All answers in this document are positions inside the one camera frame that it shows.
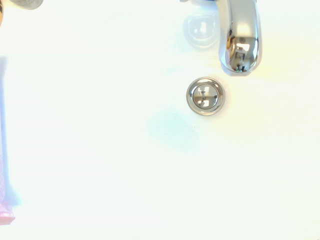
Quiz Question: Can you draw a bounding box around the chrome sink drain stopper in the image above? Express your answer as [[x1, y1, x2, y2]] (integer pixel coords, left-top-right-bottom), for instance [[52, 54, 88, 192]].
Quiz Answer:
[[185, 76, 227, 116]]

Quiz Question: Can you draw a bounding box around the white ceramic sink basin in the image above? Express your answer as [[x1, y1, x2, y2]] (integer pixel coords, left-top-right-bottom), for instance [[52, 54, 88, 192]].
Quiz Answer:
[[0, 0, 320, 240]]

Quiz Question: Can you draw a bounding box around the chrome faucet spout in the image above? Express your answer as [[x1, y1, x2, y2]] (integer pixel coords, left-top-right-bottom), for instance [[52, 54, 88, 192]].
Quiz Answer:
[[215, 0, 263, 77]]

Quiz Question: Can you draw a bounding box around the grey round object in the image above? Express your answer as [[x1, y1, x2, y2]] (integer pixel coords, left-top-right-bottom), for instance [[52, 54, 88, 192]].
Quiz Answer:
[[10, 0, 44, 11]]

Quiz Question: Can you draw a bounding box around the pink cloth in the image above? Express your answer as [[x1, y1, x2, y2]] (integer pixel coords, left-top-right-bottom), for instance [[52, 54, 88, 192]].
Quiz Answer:
[[0, 56, 16, 226]]

